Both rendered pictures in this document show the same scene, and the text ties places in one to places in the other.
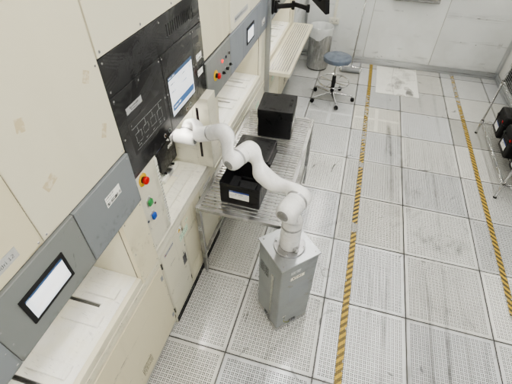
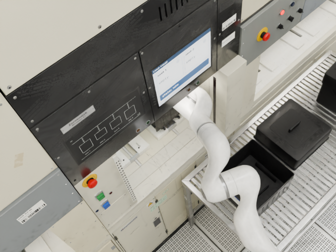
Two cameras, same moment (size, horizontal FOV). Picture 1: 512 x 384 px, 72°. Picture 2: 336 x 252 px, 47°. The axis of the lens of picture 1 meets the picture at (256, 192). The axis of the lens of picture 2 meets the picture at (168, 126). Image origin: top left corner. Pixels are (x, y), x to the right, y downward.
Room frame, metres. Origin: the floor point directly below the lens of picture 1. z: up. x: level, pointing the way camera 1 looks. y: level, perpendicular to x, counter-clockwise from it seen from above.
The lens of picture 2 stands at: (0.95, -0.16, 2.68)
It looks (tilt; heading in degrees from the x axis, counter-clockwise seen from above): 57 degrees down; 42
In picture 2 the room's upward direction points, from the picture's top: 11 degrees counter-clockwise
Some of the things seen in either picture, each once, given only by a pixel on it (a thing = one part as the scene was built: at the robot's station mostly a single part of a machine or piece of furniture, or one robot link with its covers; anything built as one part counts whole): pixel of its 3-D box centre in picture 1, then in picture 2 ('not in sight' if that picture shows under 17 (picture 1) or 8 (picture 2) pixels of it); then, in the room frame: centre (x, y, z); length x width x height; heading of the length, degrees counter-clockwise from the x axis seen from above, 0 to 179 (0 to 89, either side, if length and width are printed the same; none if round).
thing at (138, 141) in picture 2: not in sight; (122, 146); (1.57, 0.75, 0.89); 0.22 x 0.21 x 0.04; 75
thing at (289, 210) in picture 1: (290, 214); not in sight; (1.28, -0.19, 1.07); 0.19 x 0.12 x 0.24; 144
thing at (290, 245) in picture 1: (290, 235); not in sight; (1.30, -0.21, 0.85); 0.19 x 0.19 x 0.18
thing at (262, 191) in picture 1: (245, 182); (252, 180); (1.76, 0.07, 0.85); 0.28 x 0.28 x 0.17; 73
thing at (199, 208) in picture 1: (261, 191); (291, 170); (2.15, -0.05, 0.38); 1.30 x 0.60 x 0.76; 165
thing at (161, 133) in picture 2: (157, 169); (160, 116); (1.83, 0.68, 0.89); 0.22 x 0.21 x 0.04; 75
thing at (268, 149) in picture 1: (254, 151); (292, 131); (2.13, 0.02, 0.83); 0.29 x 0.29 x 0.13; 74
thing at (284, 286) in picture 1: (284, 279); not in sight; (1.30, -0.21, 0.38); 0.28 x 0.28 x 0.76; 30
